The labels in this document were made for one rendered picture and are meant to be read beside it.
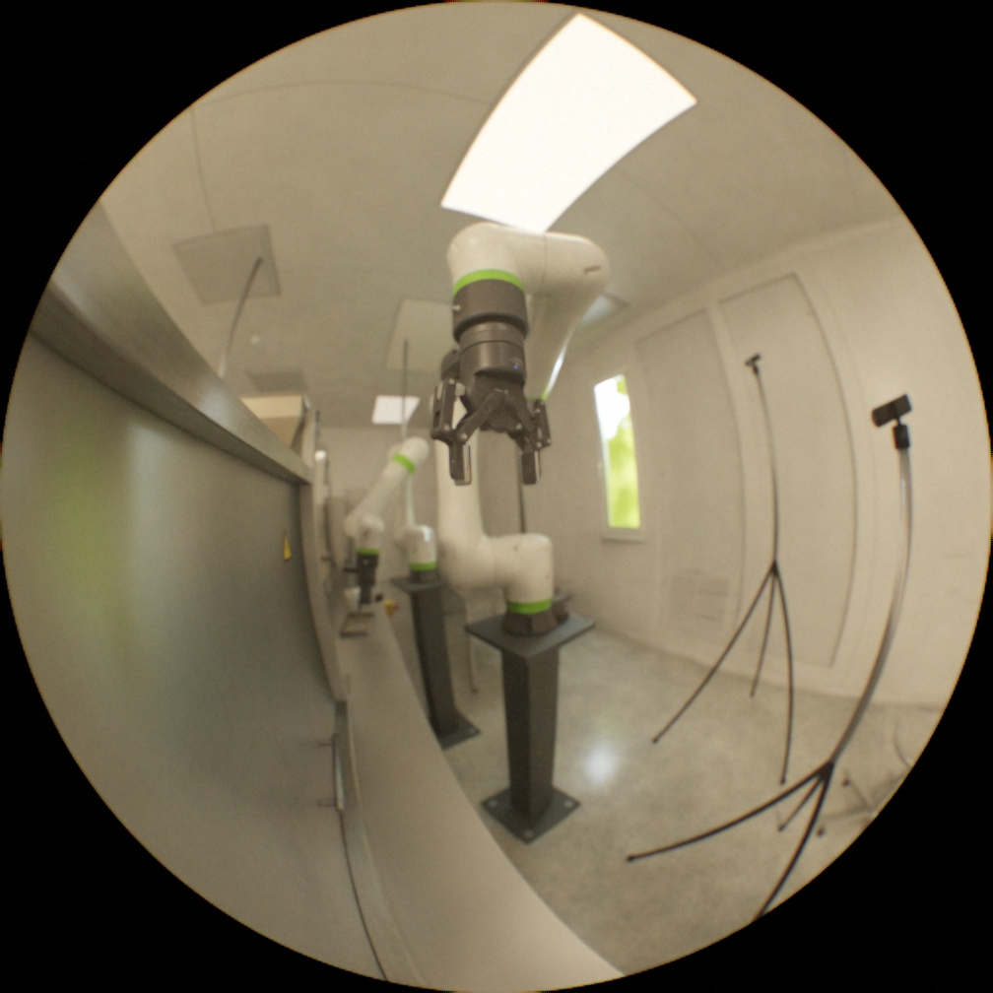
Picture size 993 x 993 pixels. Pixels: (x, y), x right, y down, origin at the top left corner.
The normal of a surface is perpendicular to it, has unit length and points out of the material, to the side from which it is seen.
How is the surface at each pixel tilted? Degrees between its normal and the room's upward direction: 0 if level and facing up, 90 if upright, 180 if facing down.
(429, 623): 90
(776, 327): 90
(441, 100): 180
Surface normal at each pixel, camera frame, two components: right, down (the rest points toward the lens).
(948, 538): -0.90, 0.04
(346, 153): 0.06, 1.00
